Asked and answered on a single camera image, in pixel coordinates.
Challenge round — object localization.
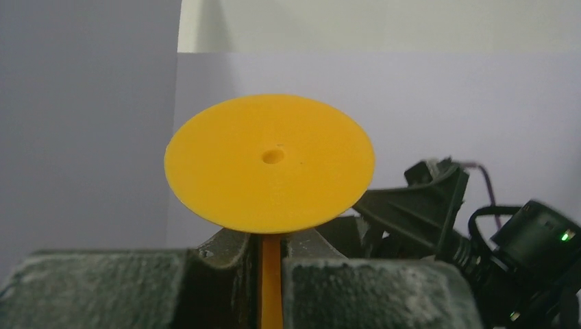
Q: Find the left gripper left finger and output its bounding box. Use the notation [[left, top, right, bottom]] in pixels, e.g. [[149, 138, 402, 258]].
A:
[[1, 229, 258, 328]]

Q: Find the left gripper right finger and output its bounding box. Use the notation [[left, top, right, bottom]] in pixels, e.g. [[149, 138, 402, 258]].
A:
[[282, 229, 483, 329]]

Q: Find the orange plastic wine glass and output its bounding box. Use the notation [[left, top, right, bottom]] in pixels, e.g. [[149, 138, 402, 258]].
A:
[[164, 94, 375, 328]]

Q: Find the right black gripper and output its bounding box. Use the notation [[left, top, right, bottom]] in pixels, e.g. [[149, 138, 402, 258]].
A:
[[354, 158, 499, 291]]

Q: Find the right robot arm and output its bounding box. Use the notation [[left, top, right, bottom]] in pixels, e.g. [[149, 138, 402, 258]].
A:
[[354, 158, 580, 328]]

